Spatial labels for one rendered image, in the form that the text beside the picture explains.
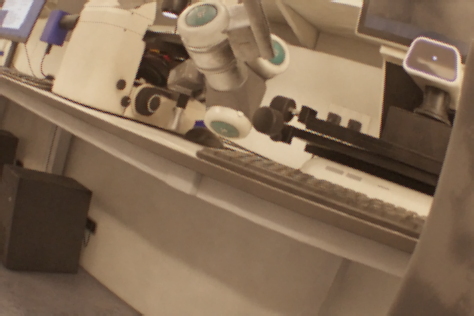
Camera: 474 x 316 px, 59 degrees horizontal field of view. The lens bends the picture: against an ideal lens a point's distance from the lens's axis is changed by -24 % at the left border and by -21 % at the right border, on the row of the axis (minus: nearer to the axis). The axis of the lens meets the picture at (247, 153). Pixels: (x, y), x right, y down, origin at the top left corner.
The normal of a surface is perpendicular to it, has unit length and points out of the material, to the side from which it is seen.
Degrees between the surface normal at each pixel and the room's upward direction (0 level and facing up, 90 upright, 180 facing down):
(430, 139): 90
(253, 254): 90
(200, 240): 90
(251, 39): 141
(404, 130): 90
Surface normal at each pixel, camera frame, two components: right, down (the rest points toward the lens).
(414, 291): -0.73, -0.23
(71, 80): -0.53, -0.15
